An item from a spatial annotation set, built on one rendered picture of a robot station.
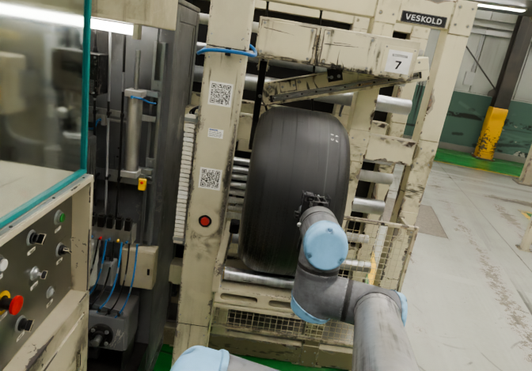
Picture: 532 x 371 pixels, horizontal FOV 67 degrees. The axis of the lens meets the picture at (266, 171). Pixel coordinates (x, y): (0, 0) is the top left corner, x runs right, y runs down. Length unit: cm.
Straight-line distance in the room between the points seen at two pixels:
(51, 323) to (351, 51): 130
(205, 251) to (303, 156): 54
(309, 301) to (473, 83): 1030
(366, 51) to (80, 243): 117
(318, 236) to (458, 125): 1023
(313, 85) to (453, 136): 939
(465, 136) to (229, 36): 999
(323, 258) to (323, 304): 10
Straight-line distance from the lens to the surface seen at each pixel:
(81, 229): 128
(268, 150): 122
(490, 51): 1109
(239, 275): 146
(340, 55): 160
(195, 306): 164
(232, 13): 133
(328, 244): 84
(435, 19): 202
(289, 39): 158
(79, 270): 135
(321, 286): 88
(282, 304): 153
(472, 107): 1100
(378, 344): 58
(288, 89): 172
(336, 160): 124
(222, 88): 133
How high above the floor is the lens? 167
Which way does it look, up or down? 17 degrees down
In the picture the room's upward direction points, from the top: 9 degrees clockwise
